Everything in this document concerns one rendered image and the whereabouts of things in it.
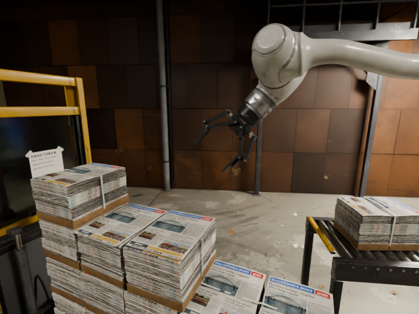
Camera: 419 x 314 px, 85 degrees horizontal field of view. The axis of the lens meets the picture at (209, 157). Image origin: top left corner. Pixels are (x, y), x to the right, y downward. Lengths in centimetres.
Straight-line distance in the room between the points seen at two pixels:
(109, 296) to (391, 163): 488
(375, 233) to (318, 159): 312
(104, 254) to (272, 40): 108
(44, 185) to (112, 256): 51
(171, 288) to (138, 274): 16
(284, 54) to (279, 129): 388
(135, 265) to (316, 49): 101
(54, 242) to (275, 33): 140
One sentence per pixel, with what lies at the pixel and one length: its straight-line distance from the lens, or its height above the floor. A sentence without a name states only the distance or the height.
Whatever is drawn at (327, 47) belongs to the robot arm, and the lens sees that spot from 64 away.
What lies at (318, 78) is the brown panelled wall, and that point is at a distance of 460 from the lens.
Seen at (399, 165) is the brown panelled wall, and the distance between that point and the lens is 538.
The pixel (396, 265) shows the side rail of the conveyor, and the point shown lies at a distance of 173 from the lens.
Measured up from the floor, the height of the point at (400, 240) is 88.
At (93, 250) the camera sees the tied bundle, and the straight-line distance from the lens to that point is 129.
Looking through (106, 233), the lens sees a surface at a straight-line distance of 124.
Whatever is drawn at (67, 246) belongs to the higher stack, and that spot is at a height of 95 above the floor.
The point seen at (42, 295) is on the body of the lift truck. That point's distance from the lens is 231.
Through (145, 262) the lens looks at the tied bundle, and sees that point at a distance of 108.
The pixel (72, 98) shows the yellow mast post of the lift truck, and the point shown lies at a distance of 200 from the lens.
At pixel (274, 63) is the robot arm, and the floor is 175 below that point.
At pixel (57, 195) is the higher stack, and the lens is 135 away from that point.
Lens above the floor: 165
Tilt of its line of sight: 13 degrees down
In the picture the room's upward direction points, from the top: straight up
